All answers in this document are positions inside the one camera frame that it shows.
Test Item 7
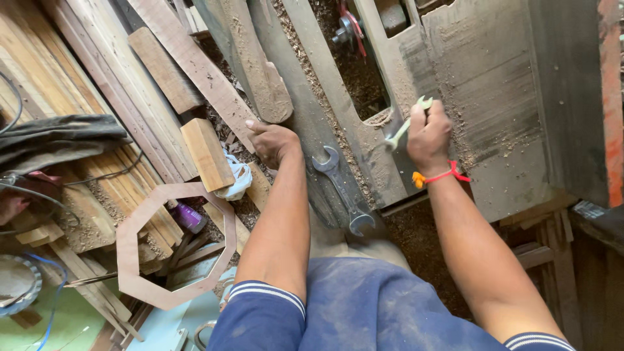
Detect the person's left hand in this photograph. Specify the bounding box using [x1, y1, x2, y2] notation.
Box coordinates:
[245, 119, 301, 170]

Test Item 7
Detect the person's right hand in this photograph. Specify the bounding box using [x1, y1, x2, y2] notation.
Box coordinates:
[407, 99, 454, 178]

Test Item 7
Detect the small pale green wrench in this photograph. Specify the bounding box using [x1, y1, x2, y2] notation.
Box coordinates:
[384, 96, 434, 152]

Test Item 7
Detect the white crumpled bag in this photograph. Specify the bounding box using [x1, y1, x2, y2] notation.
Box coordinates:
[214, 149, 254, 202]

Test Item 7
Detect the short thick wooden block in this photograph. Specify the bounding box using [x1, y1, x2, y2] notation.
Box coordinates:
[180, 118, 236, 193]

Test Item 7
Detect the dusty grey woodworking machine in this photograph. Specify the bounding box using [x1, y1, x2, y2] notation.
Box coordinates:
[191, 0, 624, 231]

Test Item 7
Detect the rounded dusty wooden piece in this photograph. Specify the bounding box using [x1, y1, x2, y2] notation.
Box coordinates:
[218, 0, 294, 124]

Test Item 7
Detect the large grey open-end wrench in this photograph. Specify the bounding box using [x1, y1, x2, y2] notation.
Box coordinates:
[312, 146, 376, 238]

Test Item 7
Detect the long reddish wooden board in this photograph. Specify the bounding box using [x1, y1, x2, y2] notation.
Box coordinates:
[128, 0, 257, 155]

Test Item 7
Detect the purple bottle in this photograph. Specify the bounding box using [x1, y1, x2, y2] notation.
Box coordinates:
[168, 199, 209, 235]

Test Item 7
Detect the dark brown wooden plank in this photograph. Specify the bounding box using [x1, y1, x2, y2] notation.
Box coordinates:
[127, 26, 206, 116]

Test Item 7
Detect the dark wooden stand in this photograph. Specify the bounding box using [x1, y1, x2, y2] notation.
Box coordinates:
[499, 210, 584, 351]

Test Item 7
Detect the blue shirt with striped sleeves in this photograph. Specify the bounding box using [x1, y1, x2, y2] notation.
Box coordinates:
[207, 257, 578, 351]

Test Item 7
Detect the pile of wooden planks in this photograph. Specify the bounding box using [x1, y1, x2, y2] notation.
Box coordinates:
[0, 0, 200, 337]

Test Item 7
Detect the grey folded cloth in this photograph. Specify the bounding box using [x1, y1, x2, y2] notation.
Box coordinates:
[0, 114, 133, 176]

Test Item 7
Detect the thin metal rod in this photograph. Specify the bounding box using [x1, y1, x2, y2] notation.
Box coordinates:
[63, 272, 119, 289]

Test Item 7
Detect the round grey disc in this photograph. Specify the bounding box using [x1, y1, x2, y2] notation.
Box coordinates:
[0, 253, 44, 318]

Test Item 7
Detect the red thread bracelet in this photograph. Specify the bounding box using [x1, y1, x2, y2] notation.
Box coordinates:
[412, 160, 472, 190]

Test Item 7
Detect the octagonal wooden frame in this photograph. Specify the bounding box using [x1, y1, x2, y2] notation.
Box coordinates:
[115, 182, 238, 312]

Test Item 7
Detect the black cable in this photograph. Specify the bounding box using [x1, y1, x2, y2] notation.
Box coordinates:
[0, 71, 145, 237]

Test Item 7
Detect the blue cable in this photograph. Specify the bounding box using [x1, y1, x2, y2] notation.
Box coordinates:
[22, 252, 69, 351]

